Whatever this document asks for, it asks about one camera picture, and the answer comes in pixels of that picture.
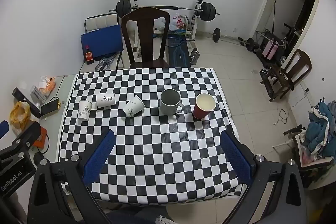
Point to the white paper cup bamboo print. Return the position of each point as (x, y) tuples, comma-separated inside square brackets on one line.
[(84, 111)]

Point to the black smartphone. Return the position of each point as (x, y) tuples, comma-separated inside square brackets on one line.
[(49, 108)]

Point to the person's dark trousers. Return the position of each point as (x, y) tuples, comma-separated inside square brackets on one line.
[(134, 216)]

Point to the orange box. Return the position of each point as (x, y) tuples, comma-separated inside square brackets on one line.
[(40, 140)]

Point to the white paper cup leaf print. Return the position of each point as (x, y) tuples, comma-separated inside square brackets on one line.
[(133, 107)]

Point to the red paper cup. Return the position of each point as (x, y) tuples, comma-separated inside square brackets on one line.
[(202, 109)]

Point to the pink pad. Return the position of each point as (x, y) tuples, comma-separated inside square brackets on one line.
[(271, 50)]

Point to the dark wooden chair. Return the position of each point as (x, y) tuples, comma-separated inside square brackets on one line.
[(145, 37)]

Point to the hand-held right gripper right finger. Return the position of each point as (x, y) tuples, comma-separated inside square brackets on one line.
[(236, 157)]

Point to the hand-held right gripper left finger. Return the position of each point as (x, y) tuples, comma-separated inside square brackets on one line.
[(101, 153)]

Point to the yellow plastic bag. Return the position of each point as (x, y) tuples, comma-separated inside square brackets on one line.
[(19, 115)]

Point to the white paper cup black script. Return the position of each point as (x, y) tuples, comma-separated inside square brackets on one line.
[(105, 101)]

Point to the grey mug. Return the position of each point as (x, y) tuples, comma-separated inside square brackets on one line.
[(170, 104)]

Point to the clear plastic box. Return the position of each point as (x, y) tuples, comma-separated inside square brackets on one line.
[(36, 94)]

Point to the red white plastic bag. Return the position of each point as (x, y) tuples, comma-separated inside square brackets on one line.
[(179, 22)]

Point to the silver metal hand tools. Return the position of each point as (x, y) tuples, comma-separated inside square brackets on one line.
[(105, 62)]

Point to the white door frame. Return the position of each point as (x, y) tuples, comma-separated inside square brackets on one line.
[(273, 3)]

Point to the dark bottle orange label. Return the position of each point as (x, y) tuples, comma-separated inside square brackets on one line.
[(88, 56)]

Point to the metal folding chair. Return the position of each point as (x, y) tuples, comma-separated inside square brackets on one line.
[(101, 19)]

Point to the blue cushion pad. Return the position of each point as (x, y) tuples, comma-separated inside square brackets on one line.
[(102, 40)]

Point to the black white checkered tablecloth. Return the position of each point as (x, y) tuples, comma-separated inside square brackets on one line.
[(157, 150)]

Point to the short barbell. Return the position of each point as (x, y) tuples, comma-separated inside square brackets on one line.
[(216, 35)]

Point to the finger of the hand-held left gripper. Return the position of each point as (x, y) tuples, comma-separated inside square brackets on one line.
[(29, 136), (3, 129)]

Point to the long barbell black plates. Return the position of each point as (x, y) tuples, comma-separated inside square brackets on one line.
[(168, 7)]

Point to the orange snack packet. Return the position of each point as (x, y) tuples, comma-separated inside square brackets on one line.
[(47, 83)]

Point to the pile of clothes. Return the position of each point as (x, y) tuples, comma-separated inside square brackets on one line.
[(321, 124)]

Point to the chrome dumbbells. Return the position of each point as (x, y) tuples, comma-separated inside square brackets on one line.
[(195, 55)]

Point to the black remote box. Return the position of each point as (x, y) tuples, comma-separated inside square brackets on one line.
[(17, 94)]

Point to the weight bench rack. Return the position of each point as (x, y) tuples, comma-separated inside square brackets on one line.
[(195, 27)]

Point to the dark blue exercise mat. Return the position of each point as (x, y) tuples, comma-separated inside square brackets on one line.
[(178, 53)]

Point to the exercise machine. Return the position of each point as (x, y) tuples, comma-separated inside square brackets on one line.
[(284, 40)]

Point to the brown wooden chair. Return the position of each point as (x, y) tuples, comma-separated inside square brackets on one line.
[(296, 69)]

